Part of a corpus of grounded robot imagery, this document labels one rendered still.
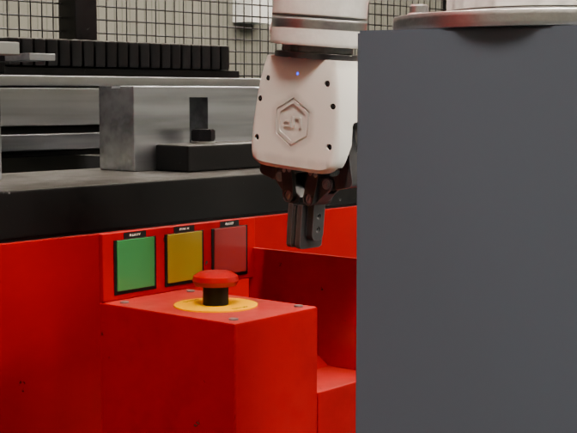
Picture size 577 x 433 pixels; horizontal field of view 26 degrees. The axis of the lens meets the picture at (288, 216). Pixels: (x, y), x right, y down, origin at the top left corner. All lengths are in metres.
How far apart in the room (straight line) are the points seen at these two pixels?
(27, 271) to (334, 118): 0.32
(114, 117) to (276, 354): 0.47
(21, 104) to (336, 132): 0.65
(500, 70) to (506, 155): 0.05
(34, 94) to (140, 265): 0.56
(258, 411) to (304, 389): 0.06
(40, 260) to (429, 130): 0.51
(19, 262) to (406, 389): 0.47
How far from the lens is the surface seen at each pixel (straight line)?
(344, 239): 1.48
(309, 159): 1.09
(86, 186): 1.20
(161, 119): 1.42
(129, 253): 1.11
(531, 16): 0.75
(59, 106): 1.66
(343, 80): 1.07
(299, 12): 1.08
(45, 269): 1.18
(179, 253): 1.16
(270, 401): 1.04
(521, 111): 0.75
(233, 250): 1.21
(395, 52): 0.78
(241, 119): 1.51
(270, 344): 1.03
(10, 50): 0.98
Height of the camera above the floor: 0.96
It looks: 6 degrees down
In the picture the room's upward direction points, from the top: straight up
